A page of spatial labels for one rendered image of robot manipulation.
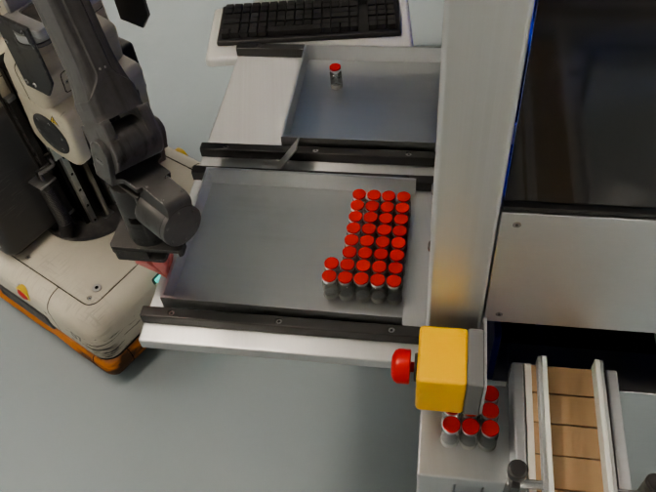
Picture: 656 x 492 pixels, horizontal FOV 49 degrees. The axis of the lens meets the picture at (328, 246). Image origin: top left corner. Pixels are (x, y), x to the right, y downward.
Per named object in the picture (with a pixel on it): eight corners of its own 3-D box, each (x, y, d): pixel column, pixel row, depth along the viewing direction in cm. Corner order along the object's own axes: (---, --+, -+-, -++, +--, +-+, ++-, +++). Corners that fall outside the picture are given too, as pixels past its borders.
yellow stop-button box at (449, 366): (478, 360, 85) (484, 328, 80) (478, 416, 81) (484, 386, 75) (415, 355, 86) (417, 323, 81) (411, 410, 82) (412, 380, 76)
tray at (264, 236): (415, 193, 114) (416, 178, 111) (401, 331, 98) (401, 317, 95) (211, 182, 119) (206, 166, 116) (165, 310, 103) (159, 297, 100)
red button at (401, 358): (425, 361, 84) (426, 344, 81) (423, 391, 81) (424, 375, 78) (392, 358, 85) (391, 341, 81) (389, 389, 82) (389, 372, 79)
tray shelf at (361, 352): (484, 55, 138) (485, 47, 136) (482, 376, 95) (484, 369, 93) (243, 50, 145) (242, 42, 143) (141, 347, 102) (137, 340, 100)
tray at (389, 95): (485, 62, 133) (487, 47, 131) (485, 160, 117) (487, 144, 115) (307, 59, 138) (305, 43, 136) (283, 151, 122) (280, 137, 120)
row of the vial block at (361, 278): (382, 209, 112) (382, 189, 108) (369, 304, 101) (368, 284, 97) (368, 208, 112) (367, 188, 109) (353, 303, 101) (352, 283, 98)
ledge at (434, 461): (530, 394, 93) (532, 388, 91) (534, 492, 85) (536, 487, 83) (422, 385, 95) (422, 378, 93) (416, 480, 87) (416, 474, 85)
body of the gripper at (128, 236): (184, 260, 96) (171, 224, 91) (112, 255, 98) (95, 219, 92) (196, 224, 100) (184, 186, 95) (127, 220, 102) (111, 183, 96)
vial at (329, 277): (340, 288, 103) (338, 269, 99) (338, 301, 102) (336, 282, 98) (325, 287, 103) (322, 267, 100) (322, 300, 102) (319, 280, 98)
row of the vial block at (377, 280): (396, 210, 112) (396, 189, 108) (385, 305, 101) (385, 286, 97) (383, 209, 112) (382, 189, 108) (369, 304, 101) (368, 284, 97)
